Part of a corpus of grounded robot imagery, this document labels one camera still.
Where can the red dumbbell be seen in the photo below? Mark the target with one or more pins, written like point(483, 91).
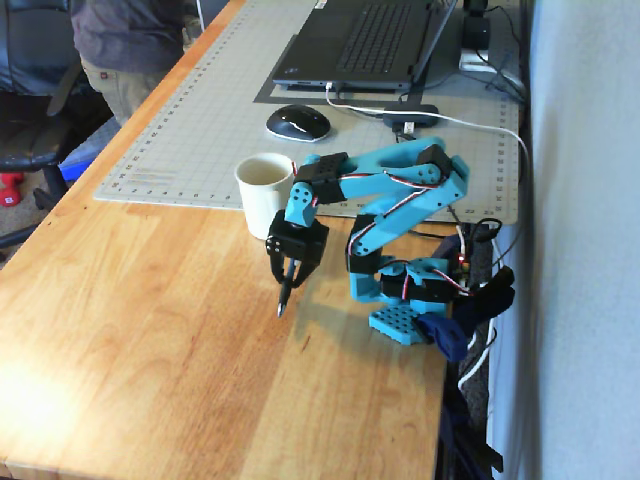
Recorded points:
point(9, 192)

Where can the black usb hub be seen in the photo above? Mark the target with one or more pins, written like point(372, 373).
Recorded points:
point(410, 115)

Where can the dark navy clamp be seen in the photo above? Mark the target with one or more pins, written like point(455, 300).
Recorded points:
point(495, 295)

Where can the black office chair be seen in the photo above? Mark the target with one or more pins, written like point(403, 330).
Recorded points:
point(35, 100)

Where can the person in grey shirt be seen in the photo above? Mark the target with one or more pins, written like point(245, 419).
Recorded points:
point(130, 35)

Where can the blue clamp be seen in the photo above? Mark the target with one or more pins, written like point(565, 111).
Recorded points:
point(445, 335)

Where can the black computer mouse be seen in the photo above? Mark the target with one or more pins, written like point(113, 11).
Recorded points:
point(298, 122)

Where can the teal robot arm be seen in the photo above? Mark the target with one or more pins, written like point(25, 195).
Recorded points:
point(400, 200)

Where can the grey gridded cutting mat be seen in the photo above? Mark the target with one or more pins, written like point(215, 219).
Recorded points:
point(210, 125)

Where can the black pen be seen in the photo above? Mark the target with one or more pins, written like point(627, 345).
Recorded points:
point(286, 292)

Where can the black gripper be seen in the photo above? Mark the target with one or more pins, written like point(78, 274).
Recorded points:
point(302, 243)

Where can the black device on stand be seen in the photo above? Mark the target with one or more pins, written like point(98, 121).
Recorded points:
point(475, 32)

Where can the black laptop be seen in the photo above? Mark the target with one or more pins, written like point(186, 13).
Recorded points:
point(360, 45)

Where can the motor controller board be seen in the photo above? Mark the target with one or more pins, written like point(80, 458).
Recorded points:
point(464, 265)

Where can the white ceramic mug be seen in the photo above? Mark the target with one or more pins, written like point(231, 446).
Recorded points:
point(262, 200)

